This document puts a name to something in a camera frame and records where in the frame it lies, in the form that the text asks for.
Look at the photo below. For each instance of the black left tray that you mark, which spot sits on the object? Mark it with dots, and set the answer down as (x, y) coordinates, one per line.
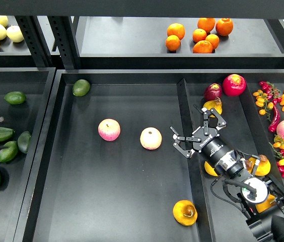
(36, 83)

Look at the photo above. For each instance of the pale yellow pear right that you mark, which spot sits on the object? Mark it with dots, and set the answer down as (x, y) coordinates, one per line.
(14, 33)

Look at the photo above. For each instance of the pink apple left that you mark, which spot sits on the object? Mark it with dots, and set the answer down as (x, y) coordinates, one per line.
(109, 129)

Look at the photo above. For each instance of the orange centre small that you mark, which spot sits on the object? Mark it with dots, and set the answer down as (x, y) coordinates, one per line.
(199, 35)

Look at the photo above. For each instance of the dark red small apple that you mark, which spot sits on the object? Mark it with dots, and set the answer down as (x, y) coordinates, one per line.
(212, 91)

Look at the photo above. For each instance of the black shelf frame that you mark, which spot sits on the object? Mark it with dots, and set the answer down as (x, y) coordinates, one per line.
(268, 10)

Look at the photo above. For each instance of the orange front bottom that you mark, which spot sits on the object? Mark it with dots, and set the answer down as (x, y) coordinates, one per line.
(203, 46)

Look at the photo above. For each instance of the light green avocado left tray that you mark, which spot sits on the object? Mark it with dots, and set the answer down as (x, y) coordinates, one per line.
(9, 151)

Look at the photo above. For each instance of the orange right middle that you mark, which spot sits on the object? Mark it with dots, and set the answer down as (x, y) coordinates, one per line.
(214, 40)

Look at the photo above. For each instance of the upper cherry tomato bunch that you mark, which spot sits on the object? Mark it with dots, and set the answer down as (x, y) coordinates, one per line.
(267, 98)

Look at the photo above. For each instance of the orange top right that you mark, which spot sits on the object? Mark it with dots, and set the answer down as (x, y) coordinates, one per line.
(224, 26)

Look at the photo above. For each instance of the pale pink apple centre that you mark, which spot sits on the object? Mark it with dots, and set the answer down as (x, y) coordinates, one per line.
(151, 138)

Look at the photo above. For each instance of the green avocado upper left tray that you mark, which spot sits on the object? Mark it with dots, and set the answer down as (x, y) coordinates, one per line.
(15, 97)

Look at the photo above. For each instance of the black tray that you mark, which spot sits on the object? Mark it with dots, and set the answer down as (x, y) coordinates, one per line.
(36, 83)
(83, 188)

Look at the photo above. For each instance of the big red apple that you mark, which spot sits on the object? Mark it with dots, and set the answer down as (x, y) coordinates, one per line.
(234, 85)

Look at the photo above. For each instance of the orange far left top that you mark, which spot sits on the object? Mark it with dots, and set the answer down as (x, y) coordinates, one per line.
(176, 29)

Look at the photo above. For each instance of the green avocado at tray wall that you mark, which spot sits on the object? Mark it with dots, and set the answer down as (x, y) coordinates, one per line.
(23, 141)

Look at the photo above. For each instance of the red chili pepper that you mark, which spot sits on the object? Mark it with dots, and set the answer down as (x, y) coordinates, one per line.
(275, 121)

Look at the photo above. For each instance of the black centre tray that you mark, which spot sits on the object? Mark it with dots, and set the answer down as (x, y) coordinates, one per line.
(83, 188)

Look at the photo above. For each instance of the green avocado at tray corner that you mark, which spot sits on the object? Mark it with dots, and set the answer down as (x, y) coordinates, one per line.
(81, 87)

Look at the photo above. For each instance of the pale yellow pear top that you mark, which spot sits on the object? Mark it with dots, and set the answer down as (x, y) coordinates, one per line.
(4, 20)

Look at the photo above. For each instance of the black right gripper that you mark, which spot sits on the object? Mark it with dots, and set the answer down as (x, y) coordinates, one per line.
(207, 141)

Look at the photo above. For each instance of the orange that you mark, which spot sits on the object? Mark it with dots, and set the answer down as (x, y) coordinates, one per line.
(224, 26)
(214, 40)
(207, 24)
(172, 43)
(203, 46)
(176, 29)

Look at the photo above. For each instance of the orange top middle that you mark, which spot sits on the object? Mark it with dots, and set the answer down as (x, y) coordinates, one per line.
(207, 24)

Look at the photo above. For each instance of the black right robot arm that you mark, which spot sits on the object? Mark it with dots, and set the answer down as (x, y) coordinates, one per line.
(261, 200)

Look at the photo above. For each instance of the orange far left bottom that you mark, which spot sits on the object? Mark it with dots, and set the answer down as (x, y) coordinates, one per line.
(172, 43)

